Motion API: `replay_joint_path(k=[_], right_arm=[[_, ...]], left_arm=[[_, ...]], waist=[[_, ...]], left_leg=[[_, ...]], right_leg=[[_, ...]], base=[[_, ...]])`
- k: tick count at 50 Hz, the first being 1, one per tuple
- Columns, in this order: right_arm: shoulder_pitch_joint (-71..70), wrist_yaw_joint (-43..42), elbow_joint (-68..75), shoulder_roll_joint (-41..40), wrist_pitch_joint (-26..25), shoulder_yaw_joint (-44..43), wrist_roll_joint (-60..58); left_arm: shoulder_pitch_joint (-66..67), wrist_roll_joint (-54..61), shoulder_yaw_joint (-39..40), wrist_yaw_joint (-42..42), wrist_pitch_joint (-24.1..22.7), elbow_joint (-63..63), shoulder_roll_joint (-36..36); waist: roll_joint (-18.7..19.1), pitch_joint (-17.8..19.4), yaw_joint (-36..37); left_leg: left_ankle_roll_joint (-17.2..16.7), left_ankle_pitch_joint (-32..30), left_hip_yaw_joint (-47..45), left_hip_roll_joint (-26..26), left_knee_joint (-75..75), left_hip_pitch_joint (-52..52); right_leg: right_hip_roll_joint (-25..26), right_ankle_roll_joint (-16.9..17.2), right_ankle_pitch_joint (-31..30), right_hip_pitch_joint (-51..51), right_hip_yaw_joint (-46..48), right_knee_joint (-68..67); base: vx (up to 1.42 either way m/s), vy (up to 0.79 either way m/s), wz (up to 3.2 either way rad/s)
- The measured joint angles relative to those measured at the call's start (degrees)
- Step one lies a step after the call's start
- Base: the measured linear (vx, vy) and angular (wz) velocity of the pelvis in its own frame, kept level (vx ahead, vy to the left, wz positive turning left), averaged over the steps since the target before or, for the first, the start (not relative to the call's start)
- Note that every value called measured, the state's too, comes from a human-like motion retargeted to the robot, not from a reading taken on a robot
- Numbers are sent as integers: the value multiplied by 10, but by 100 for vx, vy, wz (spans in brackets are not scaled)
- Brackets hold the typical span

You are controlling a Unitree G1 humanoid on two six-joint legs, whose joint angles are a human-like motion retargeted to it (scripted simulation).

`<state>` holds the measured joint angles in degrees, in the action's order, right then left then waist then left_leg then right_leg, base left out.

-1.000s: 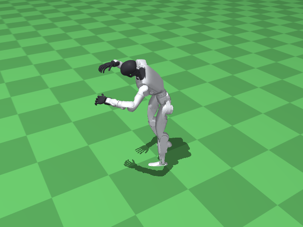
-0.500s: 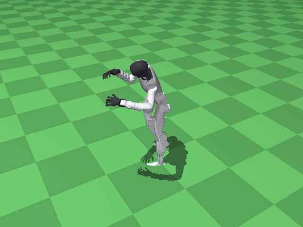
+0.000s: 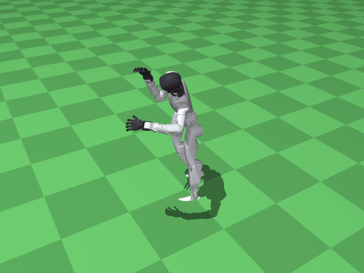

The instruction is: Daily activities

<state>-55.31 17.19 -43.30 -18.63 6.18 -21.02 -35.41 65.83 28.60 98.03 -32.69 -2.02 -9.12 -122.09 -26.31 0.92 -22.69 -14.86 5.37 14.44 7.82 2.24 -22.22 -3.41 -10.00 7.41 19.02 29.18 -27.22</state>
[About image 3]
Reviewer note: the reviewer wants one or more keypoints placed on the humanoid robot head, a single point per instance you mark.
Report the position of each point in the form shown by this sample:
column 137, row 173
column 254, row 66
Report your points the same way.
column 171, row 82

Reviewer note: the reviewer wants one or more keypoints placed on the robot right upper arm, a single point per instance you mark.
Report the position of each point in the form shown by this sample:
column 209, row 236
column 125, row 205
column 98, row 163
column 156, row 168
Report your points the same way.
column 162, row 94

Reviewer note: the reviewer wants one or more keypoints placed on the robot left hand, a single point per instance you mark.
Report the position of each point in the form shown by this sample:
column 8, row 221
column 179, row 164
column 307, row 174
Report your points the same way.
column 136, row 124

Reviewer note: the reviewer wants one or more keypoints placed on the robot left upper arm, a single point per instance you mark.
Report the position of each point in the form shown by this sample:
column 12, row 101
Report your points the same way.
column 182, row 111

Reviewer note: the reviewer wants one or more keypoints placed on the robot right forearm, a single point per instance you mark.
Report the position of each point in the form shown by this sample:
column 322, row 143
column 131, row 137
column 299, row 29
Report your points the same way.
column 154, row 90

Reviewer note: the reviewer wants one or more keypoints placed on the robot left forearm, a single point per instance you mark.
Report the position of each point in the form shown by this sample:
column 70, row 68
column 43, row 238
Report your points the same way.
column 162, row 128

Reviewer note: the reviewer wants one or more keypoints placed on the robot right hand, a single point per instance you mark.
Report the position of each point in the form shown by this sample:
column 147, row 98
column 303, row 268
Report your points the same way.
column 145, row 72

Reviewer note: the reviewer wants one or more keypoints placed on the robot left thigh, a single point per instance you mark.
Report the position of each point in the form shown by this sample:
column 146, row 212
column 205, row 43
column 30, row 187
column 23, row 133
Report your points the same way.
column 190, row 143

